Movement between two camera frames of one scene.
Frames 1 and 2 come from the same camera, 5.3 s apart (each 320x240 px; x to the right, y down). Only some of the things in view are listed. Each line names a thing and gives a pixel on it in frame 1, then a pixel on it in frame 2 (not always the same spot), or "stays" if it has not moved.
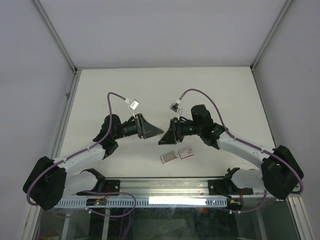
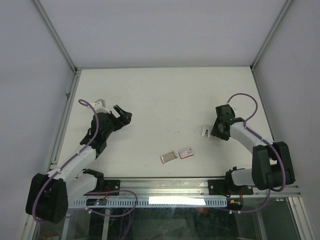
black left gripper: (144, 129) -> (123, 119)
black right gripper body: (185, 129) -> (216, 130)
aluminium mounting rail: (163, 187) stays
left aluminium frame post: (55, 36) stays
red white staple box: (185, 153) stays
